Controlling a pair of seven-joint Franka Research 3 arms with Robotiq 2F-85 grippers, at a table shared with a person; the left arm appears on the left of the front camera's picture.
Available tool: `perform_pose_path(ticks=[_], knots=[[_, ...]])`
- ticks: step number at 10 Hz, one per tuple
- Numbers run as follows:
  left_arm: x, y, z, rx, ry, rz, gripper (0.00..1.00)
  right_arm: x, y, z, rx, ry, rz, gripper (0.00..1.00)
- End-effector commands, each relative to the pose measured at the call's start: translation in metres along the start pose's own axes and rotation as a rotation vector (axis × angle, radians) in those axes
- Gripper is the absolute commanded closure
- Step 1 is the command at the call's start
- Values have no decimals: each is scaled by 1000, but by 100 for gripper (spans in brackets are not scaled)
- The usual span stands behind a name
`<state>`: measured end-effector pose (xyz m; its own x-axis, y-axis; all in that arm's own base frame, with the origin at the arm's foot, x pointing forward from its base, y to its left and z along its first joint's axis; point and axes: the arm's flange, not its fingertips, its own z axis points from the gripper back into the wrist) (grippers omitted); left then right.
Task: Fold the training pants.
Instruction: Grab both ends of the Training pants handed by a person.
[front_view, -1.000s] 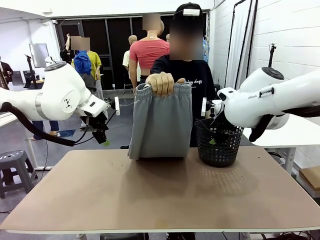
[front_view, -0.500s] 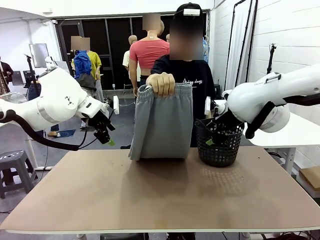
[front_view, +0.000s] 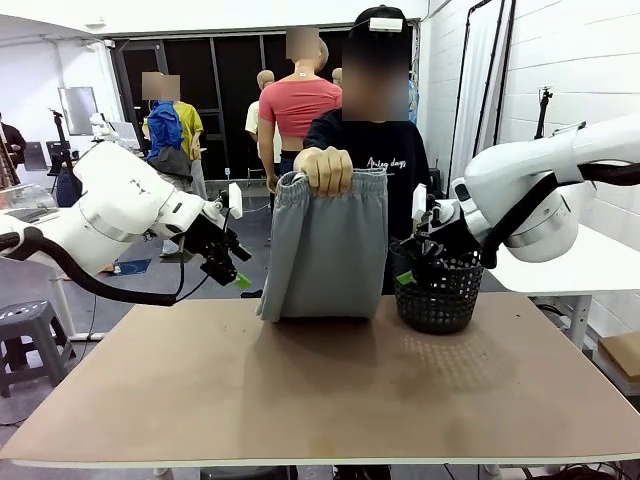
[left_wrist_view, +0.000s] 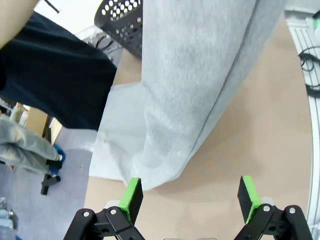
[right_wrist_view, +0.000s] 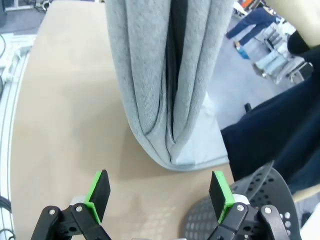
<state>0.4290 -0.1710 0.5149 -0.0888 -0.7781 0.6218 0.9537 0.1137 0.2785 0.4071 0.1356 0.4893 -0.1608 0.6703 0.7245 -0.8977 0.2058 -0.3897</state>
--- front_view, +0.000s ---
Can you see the dark computer monitor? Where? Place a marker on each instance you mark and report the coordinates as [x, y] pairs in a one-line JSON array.
[[35, 156]]

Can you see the person in black t-shirt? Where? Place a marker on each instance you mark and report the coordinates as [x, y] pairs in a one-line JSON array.
[[400, 200]]

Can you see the curved black stand pole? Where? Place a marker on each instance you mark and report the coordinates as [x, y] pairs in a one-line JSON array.
[[467, 75]]

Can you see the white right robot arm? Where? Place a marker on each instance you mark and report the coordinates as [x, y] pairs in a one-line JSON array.
[[540, 200]]

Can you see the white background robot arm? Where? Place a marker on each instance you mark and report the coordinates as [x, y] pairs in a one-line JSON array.
[[102, 127]]

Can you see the mannequin with yellow shirt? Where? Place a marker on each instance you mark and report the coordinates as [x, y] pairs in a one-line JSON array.
[[192, 125]]

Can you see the mannequin torso with dark jeans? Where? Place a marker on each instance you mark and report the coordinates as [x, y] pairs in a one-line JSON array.
[[67, 190]]

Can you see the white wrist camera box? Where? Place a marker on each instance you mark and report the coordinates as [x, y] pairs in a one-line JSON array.
[[235, 200], [419, 202]]

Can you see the brown cardboard box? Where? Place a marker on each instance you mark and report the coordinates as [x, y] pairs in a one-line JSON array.
[[622, 352]]

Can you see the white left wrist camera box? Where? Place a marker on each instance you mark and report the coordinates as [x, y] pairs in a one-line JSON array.
[[235, 200]]

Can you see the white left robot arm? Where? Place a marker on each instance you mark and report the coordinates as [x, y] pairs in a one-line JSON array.
[[120, 200]]

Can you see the bystander in dark clothes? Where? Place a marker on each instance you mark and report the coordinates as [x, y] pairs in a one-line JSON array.
[[12, 145]]

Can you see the black perforated plastic basket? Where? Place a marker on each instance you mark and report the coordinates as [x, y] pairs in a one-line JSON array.
[[440, 305]]

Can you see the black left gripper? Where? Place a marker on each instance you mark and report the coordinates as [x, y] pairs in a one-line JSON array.
[[210, 240]]

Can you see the black tripod with camera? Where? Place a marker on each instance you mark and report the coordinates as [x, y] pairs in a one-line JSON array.
[[62, 145]]

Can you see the black cloth on floor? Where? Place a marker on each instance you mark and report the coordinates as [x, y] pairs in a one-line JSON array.
[[251, 294]]

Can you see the black cap with white patch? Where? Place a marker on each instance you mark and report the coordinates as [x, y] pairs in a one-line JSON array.
[[370, 17]]

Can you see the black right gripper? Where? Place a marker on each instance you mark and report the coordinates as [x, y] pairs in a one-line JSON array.
[[450, 235]]

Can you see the straight black stand pole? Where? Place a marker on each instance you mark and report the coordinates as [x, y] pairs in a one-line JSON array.
[[502, 75]]

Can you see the grey plastic stool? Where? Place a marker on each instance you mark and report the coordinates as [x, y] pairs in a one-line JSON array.
[[25, 322]]

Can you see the grey wall whiteboard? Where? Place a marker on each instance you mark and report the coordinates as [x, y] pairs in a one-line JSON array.
[[77, 110]]

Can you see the grey training pants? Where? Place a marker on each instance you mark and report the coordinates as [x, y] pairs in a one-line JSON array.
[[325, 250]]

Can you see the mannequin with floral blue shirt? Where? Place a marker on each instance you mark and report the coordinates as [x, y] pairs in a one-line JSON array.
[[413, 102]]

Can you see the person's right hand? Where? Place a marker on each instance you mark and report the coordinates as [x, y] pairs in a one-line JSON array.
[[325, 167]]

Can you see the white hanging curtain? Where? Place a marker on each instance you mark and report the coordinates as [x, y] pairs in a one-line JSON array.
[[477, 110]]

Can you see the mannequin with cream shirt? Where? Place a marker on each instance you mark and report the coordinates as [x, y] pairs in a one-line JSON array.
[[252, 120]]

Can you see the black tripod by brick wall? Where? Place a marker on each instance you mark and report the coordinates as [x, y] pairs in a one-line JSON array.
[[544, 115]]

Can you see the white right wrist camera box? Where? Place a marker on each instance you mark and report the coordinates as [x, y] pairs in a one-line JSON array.
[[419, 202]]

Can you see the clear plastic box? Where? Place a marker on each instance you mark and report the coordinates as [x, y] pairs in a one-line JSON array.
[[25, 200]]

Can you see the mannequin with red top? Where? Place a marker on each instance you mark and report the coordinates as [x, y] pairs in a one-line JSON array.
[[295, 105]]

